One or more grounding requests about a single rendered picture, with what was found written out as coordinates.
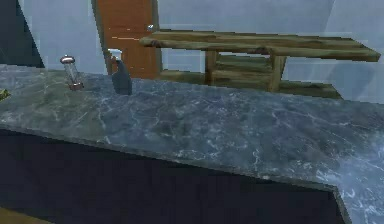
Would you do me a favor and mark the grey marble kitchen counter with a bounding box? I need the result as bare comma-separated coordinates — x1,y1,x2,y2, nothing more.
0,63,384,224

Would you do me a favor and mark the grey spray bottle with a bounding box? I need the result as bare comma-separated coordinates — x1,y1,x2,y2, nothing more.
107,48,133,96

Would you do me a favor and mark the green-brown wooden table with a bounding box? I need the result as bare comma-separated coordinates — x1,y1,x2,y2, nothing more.
138,28,382,100

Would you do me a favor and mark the brown wooden door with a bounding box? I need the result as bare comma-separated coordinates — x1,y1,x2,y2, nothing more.
91,0,164,80

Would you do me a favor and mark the clear glass salt shaker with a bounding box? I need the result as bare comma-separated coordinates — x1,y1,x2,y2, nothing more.
59,55,85,92

